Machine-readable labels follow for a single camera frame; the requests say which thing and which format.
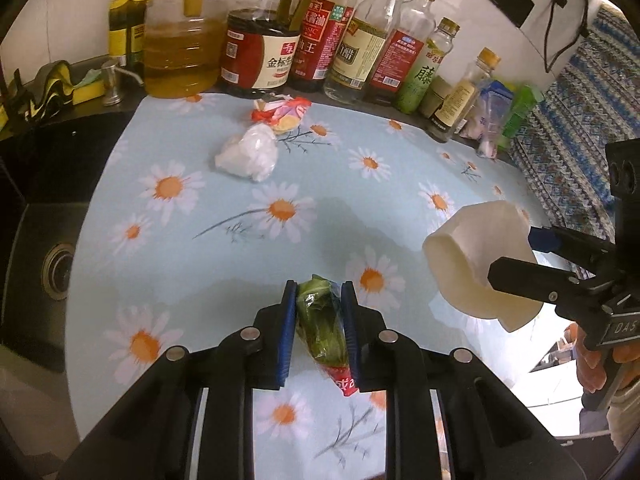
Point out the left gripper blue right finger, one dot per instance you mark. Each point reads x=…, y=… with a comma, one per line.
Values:
x=350, y=316

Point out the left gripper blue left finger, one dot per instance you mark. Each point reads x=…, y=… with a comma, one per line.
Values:
x=284, y=327

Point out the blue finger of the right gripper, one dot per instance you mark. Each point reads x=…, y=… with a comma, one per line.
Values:
x=536, y=282
x=584, y=250

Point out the red green snack wrapper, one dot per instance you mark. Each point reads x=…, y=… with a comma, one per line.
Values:
x=320, y=325

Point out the white paper napkin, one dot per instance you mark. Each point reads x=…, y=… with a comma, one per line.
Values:
x=460, y=253

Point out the white tissue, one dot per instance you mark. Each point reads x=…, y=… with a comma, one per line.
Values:
x=253, y=154

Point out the person's right hand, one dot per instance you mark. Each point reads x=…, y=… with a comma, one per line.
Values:
x=590, y=368

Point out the patterned blue curtain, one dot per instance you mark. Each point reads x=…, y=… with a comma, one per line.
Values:
x=560, y=148

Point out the daisy print blue tablecloth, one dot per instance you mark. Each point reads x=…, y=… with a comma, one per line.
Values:
x=179, y=267

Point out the blue white plastic bag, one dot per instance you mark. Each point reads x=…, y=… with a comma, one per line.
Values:
x=486, y=119

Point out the green seasoning bag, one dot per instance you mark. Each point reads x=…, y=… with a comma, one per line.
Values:
x=526, y=98

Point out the red white snack packet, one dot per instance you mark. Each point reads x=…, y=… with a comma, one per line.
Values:
x=281, y=112

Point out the small yellow cap bottle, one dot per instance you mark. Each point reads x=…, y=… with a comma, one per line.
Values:
x=442, y=124

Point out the green label oil bottle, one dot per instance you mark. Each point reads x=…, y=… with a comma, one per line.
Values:
x=424, y=69

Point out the small glass jar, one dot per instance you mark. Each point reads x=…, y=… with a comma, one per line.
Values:
x=434, y=97

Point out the dark soy sauce jug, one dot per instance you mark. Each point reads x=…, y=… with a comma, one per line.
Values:
x=262, y=37

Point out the clear vinegar bottle yellow cap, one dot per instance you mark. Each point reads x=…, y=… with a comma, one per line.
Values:
x=362, y=43

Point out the black sink basin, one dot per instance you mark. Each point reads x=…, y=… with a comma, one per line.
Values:
x=48, y=176

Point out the red label liquor bottle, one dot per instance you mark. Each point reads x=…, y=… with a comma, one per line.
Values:
x=415, y=22

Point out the red label sauce bottle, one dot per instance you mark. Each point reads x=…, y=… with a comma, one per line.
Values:
x=323, y=27

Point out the metal soap dispenser pump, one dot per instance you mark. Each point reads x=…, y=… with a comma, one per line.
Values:
x=111, y=72

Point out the large cooking oil jug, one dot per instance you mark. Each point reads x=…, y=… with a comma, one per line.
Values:
x=182, y=45

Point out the black yellow sponge cloth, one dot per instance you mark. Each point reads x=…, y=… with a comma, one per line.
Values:
x=55, y=87

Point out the green yellow label bottle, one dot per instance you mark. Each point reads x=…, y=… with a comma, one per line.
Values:
x=126, y=25

